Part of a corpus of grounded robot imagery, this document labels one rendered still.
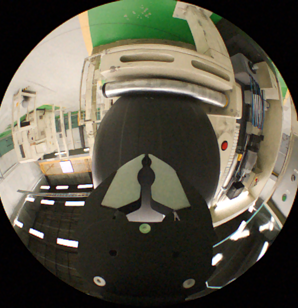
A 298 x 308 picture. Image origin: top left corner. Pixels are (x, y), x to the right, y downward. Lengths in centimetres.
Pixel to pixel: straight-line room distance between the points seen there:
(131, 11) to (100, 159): 109
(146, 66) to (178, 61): 7
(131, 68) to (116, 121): 13
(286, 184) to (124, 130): 70
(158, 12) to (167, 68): 90
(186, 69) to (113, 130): 20
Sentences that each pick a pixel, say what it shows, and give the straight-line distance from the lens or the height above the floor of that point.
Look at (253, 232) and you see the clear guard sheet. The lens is 77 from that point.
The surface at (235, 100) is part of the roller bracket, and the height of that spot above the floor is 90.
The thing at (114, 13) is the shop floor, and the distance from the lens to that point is 110.
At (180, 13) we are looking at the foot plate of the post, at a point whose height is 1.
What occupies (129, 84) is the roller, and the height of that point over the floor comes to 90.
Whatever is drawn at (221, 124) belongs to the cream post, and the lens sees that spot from 40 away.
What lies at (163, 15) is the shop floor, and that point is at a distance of 110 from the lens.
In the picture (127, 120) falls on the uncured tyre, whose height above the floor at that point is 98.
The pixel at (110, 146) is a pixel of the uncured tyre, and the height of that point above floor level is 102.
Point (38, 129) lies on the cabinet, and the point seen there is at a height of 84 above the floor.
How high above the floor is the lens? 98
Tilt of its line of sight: 21 degrees up
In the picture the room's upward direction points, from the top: 179 degrees counter-clockwise
